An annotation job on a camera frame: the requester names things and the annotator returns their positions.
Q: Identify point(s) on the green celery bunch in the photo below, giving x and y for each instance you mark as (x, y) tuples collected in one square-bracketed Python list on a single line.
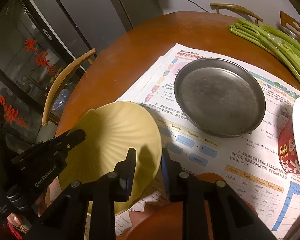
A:
[(274, 41)]

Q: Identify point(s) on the orange plastic plate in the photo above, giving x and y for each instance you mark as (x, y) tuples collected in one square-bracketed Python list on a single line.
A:
[(155, 222)]

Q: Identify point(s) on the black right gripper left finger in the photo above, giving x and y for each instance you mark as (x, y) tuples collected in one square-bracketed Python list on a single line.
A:
[(115, 186)]

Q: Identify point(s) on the red and white paper bowl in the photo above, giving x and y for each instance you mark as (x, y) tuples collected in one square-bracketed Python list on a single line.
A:
[(289, 142)]

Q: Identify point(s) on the dark metal round plate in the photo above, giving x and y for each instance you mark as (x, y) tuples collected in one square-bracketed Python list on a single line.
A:
[(220, 97)]

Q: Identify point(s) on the glass cabinet with red characters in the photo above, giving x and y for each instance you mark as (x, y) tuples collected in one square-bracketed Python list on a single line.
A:
[(30, 61)]

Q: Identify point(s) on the curved wooden chair far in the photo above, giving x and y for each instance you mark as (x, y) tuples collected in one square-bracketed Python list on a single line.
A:
[(237, 9)]

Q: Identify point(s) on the steel basin far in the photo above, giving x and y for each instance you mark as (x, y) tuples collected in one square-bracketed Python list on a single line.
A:
[(288, 32)]

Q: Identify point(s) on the orange wooden chair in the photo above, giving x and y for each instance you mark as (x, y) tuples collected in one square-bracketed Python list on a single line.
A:
[(290, 23)]

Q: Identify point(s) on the curved wooden chair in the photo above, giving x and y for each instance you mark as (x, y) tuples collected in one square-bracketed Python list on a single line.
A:
[(237, 9), (61, 80)]

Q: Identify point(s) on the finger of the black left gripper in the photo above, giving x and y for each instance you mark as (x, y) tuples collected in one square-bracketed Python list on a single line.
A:
[(66, 141)]

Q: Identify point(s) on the grey refrigerator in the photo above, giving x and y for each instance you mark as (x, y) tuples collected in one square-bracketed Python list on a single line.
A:
[(81, 25)]

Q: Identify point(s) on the yellow ribbed plate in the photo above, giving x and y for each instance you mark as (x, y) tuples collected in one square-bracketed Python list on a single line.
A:
[(110, 131)]

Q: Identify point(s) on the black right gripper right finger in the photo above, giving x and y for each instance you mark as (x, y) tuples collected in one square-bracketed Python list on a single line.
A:
[(183, 187)]

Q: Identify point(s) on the curved wooden chair left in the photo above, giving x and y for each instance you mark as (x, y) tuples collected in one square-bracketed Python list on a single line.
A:
[(61, 80)]

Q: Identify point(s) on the printed English newspaper sheet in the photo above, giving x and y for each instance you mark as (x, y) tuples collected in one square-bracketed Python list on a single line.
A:
[(249, 163)]

